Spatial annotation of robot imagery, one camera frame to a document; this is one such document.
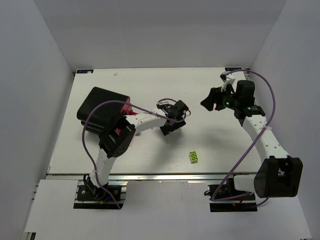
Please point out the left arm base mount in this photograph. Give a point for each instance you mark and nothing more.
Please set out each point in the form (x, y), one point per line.
(88, 196)

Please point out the blue corner label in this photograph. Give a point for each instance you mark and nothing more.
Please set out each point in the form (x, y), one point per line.
(230, 69)
(84, 71)

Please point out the pink top drawer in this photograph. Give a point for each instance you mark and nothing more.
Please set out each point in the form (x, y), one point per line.
(126, 109)

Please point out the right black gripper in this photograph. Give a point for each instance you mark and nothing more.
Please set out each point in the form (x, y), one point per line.
(216, 99)

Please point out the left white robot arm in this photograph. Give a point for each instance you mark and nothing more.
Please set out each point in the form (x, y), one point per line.
(117, 135)

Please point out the black drawer cabinet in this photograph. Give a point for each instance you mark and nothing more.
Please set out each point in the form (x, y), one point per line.
(103, 114)

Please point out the pink drawer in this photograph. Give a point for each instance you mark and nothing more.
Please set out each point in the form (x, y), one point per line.
(126, 109)
(130, 113)

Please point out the lime lego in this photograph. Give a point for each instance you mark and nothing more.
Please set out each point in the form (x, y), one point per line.
(193, 157)

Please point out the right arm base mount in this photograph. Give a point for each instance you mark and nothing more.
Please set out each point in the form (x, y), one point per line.
(229, 200)

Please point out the aluminium table front rail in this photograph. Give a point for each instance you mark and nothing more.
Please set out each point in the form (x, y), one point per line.
(144, 177)

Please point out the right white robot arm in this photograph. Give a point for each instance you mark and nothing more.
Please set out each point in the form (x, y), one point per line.
(279, 174)

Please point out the right blue corner label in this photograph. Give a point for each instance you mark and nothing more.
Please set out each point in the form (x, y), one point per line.
(230, 69)

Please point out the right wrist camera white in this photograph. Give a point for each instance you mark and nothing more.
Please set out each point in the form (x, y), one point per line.
(228, 79)

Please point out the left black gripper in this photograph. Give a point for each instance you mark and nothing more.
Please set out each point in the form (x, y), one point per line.
(173, 123)

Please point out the left blue corner label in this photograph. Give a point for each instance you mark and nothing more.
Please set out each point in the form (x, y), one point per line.
(84, 71)

